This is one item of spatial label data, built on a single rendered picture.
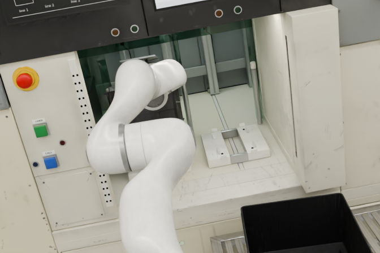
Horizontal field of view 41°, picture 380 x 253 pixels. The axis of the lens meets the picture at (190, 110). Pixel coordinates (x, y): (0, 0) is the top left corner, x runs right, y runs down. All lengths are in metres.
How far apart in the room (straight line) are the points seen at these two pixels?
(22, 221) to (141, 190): 0.71
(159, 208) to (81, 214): 0.68
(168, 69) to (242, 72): 1.01
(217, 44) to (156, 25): 1.00
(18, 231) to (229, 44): 1.23
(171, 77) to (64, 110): 0.30
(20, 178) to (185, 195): 0.49
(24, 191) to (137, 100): 0.58
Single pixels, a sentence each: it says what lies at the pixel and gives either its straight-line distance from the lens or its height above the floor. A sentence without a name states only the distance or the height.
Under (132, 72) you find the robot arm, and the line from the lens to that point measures 1.11.
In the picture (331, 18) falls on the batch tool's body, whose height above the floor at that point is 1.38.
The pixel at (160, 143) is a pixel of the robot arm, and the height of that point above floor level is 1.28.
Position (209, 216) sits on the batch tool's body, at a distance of 1.59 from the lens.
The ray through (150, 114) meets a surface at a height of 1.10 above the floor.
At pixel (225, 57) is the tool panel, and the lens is 2.33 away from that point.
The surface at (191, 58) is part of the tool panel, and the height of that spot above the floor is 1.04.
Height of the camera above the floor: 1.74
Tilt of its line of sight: 23 degrees down
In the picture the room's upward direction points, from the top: 10 degrees counter-clockwise
